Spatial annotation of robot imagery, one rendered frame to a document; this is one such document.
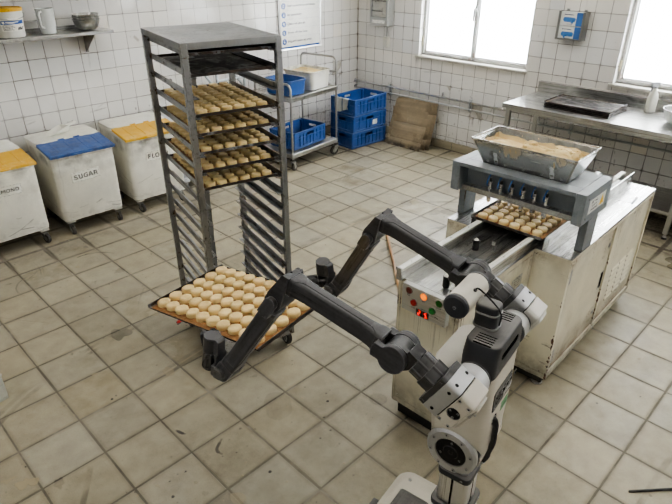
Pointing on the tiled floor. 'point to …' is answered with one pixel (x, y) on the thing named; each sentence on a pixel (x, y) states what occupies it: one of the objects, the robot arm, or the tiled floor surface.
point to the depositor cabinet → (575, 278)
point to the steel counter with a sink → (633, 122)
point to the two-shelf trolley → (303, 116)
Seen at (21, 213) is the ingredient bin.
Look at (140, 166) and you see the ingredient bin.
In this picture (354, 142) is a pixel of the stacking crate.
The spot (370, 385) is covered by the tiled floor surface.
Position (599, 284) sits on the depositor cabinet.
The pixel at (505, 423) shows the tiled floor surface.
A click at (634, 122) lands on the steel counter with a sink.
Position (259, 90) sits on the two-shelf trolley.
